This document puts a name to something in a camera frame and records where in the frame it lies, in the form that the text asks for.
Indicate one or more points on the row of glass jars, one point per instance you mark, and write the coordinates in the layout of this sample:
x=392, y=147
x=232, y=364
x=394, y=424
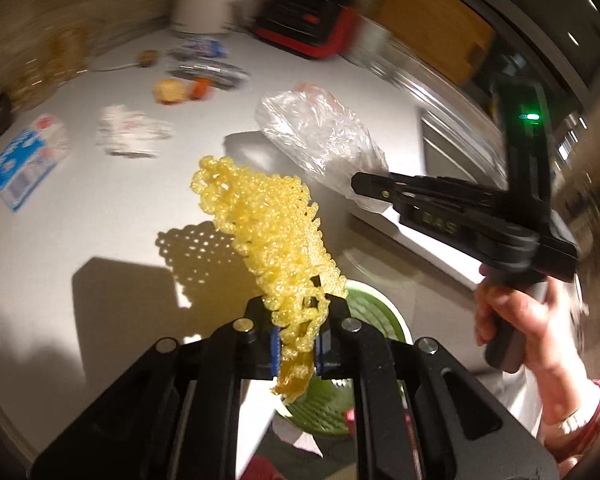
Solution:
x=45, y=70

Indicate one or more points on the yellow foam mesh net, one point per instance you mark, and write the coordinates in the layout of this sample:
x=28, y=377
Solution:
x=260, y=220

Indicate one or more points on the person's right forearm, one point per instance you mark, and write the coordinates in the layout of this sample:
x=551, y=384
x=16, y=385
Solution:
x=565, y=395

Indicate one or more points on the yellow orange peel piece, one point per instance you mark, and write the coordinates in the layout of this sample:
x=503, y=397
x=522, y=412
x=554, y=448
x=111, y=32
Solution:
x=169, y=91

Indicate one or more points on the crumpled white paper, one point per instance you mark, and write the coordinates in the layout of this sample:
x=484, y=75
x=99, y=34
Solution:
x=130, y=130

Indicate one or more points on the clear plastic bag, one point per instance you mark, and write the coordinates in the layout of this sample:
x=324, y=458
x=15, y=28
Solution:
x=315, y=135

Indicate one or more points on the blue and white wrapper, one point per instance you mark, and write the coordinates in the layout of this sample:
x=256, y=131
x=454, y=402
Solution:
x=200, y=49

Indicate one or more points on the small brown lump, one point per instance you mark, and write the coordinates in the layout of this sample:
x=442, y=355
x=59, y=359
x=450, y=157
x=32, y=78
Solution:
x=148, y=58

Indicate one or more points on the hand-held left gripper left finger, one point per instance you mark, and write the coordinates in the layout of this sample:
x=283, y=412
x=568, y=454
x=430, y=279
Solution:
x=275, y=355

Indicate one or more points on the silver foil wrapper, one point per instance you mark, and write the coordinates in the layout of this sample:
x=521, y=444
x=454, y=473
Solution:
x=210, y=74

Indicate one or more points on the blue and white packet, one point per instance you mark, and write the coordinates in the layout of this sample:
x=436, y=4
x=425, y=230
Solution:
x=20, y=165

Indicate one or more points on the red and black appliance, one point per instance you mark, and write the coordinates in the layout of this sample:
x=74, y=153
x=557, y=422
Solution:
x=305, y=20

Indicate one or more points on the stainless steel sink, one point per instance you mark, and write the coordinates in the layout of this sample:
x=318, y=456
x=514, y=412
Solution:
x=445, y=110

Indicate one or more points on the person's red garment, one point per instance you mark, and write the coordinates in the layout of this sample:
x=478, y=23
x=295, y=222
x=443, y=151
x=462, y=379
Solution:
x=270, y=469

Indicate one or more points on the wooden cutting board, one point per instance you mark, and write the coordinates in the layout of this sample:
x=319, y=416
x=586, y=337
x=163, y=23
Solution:
x=430, y=20

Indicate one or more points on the small orange scrap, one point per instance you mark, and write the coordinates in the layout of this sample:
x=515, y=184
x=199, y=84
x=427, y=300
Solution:
x=198, y=89

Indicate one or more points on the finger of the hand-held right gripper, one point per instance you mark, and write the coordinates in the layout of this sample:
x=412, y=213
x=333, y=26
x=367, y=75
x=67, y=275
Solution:
x=430, y=185
x=382, y=198

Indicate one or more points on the green perforated plastic basket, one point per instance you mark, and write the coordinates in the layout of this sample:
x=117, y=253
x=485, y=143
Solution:
x=375, y=310

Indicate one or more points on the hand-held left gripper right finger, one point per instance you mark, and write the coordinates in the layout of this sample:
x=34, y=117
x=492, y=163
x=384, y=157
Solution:
x=323, y=355

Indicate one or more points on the person's right hand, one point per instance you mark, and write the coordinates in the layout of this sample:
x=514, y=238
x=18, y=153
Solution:
x=550, y=330

